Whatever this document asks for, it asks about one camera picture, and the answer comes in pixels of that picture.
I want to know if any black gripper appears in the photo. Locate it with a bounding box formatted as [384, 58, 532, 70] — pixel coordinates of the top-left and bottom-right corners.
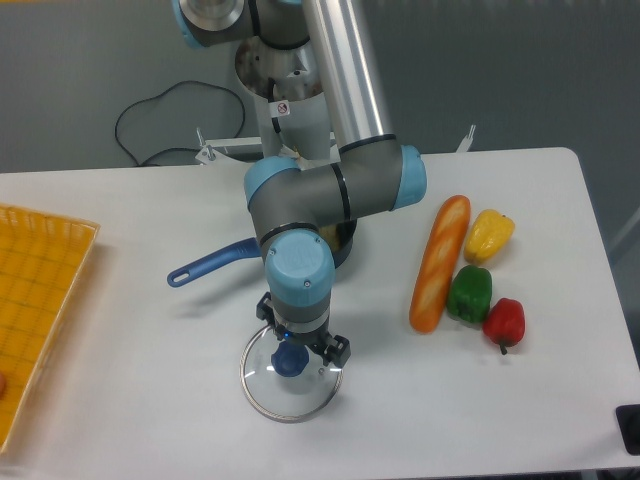
[275, 322, 350, 368]

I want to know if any glass pot lid blue knob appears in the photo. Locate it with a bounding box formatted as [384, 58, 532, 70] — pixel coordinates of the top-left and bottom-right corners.
[240, 326, 343, 423]

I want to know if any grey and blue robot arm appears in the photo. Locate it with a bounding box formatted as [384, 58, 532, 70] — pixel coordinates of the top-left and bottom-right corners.
[168, 1, 427, 367]

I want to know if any bagged bread slice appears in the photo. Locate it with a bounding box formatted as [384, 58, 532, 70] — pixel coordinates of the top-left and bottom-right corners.
[281, 146, 341, 253]

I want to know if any green bell pepper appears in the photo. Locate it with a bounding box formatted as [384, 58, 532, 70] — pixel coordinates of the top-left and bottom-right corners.
[446, 265, 493, 324]

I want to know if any orange baguette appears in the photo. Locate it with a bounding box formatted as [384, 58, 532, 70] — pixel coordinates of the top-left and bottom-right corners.
[409, 195, 471, 334]

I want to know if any red bell pepper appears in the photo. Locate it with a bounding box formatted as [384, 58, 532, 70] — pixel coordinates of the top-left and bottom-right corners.
[482, 298, 526, 355]

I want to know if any yellow bell pepper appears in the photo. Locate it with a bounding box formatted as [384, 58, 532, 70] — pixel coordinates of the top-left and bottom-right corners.
[463, 209, 515, 264]

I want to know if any yellow woven basket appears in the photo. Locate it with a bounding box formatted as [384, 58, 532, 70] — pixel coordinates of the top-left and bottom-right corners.
[1, 204, 100, 452]

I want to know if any black device at table edge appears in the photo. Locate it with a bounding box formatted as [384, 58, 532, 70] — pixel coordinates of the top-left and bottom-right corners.
[615, 404, 640, 456]

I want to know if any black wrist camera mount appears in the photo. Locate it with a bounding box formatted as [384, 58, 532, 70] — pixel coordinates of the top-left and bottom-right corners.
[256, 291, 276, 333]

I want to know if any blue saucepan with handle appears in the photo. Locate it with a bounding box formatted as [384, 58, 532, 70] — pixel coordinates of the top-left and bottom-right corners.
[166, 220, 357, 288]

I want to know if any black cable on floor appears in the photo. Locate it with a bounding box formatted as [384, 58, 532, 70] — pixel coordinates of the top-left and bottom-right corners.
[114, 80, 247, 167]

